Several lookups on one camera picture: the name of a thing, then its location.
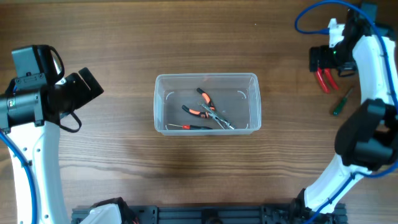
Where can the red black screwdriver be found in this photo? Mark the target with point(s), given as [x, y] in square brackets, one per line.
[189, 127]

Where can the orange black needle-nose pliers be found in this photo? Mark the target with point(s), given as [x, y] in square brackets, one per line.
[207, 100]

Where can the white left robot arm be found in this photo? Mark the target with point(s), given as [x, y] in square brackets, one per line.
[30, 128]

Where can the clear plastic container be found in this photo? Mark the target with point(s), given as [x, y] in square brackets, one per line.
[236, 97]

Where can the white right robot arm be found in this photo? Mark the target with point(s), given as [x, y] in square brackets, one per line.
[366, 144]

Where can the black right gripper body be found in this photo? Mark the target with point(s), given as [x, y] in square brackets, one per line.
[336, 57]

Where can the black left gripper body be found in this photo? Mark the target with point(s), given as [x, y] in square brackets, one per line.
[75, 92]

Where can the green round object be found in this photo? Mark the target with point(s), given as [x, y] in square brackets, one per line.
[339, 107]

